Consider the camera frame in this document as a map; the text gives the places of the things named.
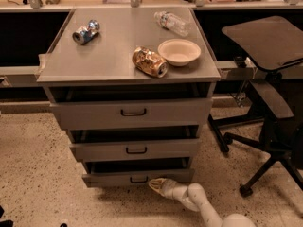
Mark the grey top drawer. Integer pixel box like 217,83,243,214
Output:
51,98,212,131

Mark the beige paper bowl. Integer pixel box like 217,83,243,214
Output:
158,39,201,66

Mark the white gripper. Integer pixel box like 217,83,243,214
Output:
149,178,187,201

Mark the grey bottom drawer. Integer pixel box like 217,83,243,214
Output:
82,157,194,187

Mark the grey drawer cabinet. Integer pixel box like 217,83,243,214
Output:
36,7,222,178

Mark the black office chair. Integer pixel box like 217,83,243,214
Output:
208,16,303,197

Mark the grey middle drawer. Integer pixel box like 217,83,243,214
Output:
70,139,200,162

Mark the clear plastic water bottle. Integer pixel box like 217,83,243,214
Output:
154,11,190,37

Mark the crushed blue soda can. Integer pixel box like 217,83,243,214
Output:
72,20,100,45

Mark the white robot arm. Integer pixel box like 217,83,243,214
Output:
149,178,257,227

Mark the crushed gold soda can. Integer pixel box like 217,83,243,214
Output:
132,46,168,78

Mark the grey drawer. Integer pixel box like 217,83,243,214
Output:
82,157,194,187
51,98,212,131
70,139,200,162

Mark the long lab workbench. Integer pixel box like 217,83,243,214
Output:
0,0,302,88

